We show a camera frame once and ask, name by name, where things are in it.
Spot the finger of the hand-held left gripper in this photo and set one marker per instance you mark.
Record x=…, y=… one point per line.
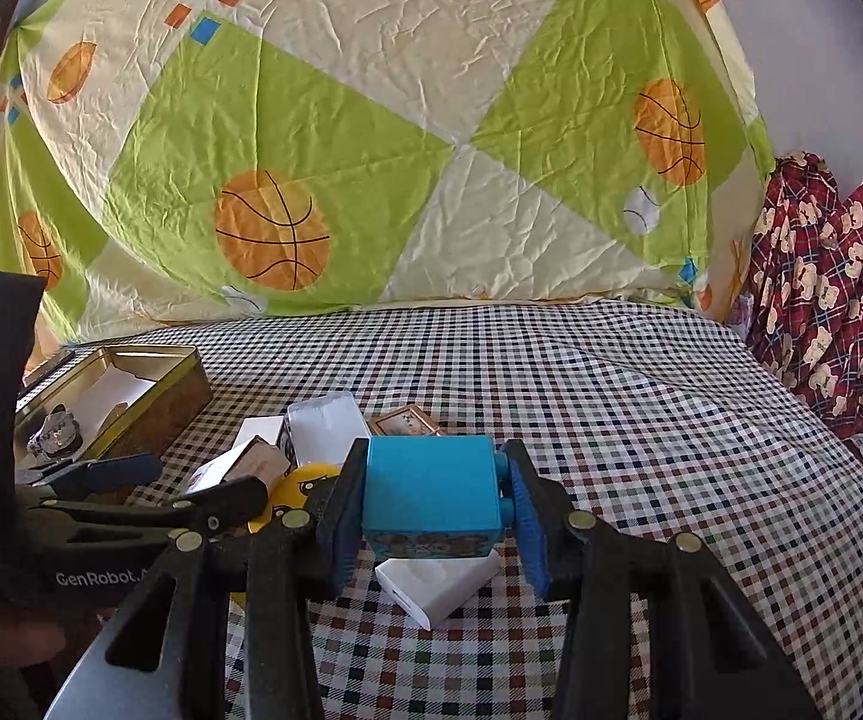
x=124, y=469
x=233, y=499

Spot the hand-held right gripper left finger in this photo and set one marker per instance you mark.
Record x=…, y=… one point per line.
x=343, y=540

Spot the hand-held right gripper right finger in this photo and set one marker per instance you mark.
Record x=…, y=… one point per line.
x=535, y=544

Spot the small brown and white box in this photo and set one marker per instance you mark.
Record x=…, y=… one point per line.
x=240, y=469

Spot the yellow toy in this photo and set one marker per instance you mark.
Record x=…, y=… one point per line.
x=311, y=484

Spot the gold metal tin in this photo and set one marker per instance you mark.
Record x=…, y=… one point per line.
x=184, y=397

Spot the blue box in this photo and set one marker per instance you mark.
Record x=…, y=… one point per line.
x=431, y=487

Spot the metal tin lid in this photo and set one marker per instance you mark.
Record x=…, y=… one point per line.
x=45, y=371

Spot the silver metal object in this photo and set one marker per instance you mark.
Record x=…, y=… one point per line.
x=56, y=431

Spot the white cube box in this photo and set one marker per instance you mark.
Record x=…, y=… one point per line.
x=255, y=431

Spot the white paper liner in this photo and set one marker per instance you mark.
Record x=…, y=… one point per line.
x=113, y=394

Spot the translucent white plastic box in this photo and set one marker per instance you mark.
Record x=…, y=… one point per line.
x=323, y=424

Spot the pink card box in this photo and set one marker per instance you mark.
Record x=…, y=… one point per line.
x=405, y=420

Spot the checkered cloth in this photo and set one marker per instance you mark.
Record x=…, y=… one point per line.
x=626, y=427

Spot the red plaid bear cloth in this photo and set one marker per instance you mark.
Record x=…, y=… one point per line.
x=814, y=277

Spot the basketball print bed sheet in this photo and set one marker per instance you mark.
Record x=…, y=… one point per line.
x=401, y=90

